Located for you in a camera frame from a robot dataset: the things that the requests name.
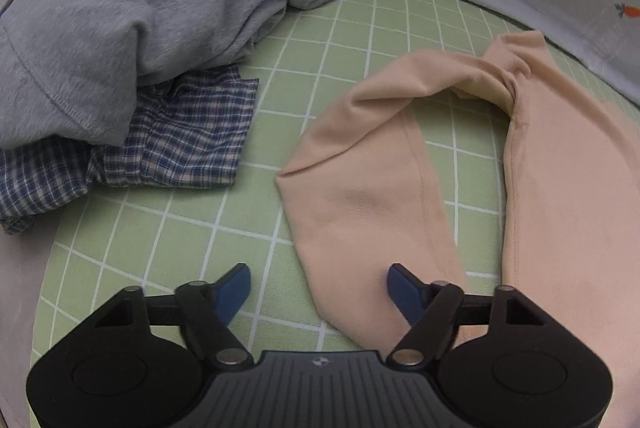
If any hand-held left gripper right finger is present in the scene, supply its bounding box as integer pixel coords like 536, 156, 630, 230
388, 264, 547, 366

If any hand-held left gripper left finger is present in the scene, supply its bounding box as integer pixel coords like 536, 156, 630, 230
95, 263, 253, 368

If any beige garment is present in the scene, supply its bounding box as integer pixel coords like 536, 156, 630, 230
275, 30, 640, 351

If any green grid mat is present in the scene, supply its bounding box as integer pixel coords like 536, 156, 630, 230
30, 0, 640, 428

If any blue plaid shirt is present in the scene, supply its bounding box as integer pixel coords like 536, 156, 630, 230
0, 63, 261, 235

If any pale grey underlay sheet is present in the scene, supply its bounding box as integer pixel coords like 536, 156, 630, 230
0, 228, 56, 428

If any grey sweatshirt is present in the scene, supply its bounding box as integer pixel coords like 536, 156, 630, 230
0, 0, 291, 149

